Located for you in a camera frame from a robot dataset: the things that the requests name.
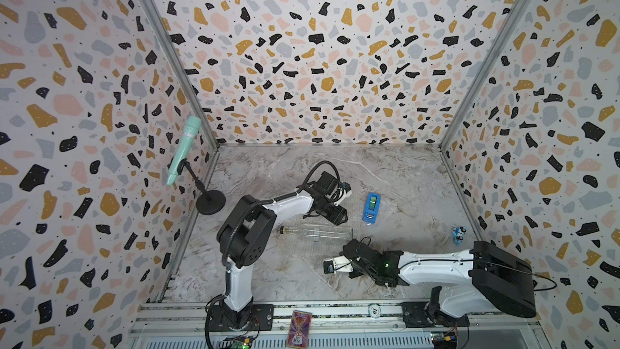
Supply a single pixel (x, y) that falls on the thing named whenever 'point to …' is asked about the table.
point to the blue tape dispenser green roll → (371, 208)
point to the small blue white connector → (458, 234)
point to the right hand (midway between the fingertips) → (346, 249)
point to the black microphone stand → (211, 202)
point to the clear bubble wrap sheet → (309, 241)
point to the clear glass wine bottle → (316, 231)
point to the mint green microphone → (192, 128)
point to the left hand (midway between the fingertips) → (348, 215)
